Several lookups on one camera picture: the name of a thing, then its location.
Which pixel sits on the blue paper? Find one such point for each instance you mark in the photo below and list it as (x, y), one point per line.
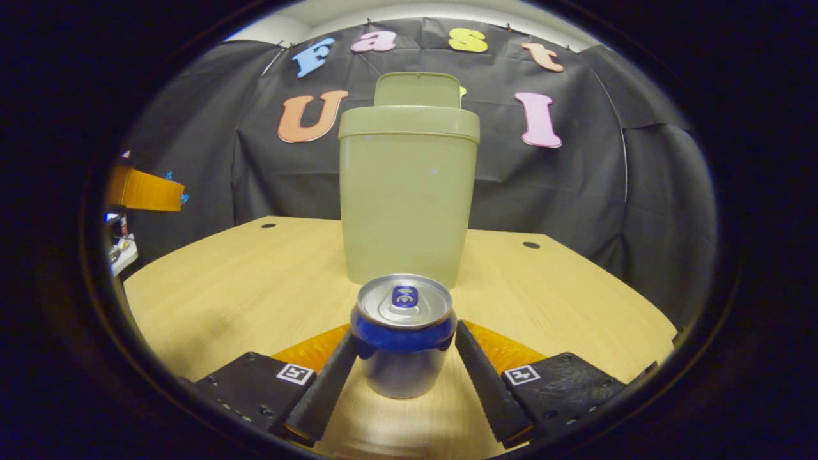
(185, 199)

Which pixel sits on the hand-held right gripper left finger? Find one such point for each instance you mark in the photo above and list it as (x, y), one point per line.
(326, 390)

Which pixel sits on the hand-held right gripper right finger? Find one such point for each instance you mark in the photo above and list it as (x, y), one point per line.
(486, 390)

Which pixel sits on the green desktop garbage bin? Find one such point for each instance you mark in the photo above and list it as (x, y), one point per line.
(406, 198)

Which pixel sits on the blue silver pop can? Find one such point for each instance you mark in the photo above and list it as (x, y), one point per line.
(402, 358)

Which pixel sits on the black backdrop cloth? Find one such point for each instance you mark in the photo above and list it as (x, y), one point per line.
(562, 191)

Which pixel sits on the white side table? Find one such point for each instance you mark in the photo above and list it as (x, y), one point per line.
(124, 255)

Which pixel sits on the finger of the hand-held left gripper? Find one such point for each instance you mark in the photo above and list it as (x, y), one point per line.
(144, 190)

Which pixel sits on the wooden desktop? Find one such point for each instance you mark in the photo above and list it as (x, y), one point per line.
(255, 287)

